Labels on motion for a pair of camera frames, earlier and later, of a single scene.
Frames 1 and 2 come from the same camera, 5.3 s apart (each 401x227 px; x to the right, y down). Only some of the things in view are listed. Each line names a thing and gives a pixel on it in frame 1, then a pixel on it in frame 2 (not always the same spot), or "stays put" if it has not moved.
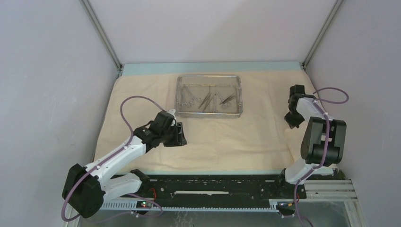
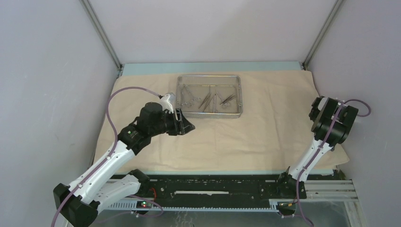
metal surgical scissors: [225, 102] stays put
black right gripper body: [294, 118] -> [314, 117]
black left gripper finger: [181, 140] -> [184, 125]
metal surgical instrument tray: [211, 96] stays put
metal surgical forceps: [211, 98] stays put
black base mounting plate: [223, 187] stays put
